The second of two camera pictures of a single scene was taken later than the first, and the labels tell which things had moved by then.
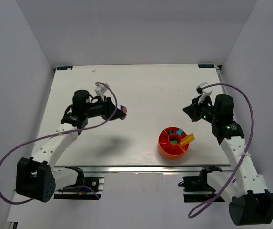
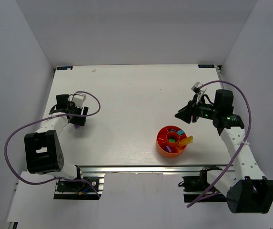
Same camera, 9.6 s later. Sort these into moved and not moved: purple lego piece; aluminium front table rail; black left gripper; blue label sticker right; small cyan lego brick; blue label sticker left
Moved: purple lego piece; black left gripper
Not moved: small cyan lego brick; blue label sticker right; blue label sticker left; aluminium front table rail
